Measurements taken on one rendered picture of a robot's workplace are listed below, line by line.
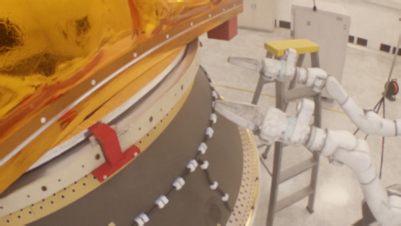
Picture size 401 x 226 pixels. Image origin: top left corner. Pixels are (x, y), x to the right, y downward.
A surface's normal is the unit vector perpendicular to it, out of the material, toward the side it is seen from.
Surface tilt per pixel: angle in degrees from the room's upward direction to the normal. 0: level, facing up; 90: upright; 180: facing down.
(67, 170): 90
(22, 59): 89
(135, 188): 62
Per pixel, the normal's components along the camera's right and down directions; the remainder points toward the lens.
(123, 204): 0.66, -0.09
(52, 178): 0.67, 0.39
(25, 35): 0.91, 0.16
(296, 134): -0.24, 0.06
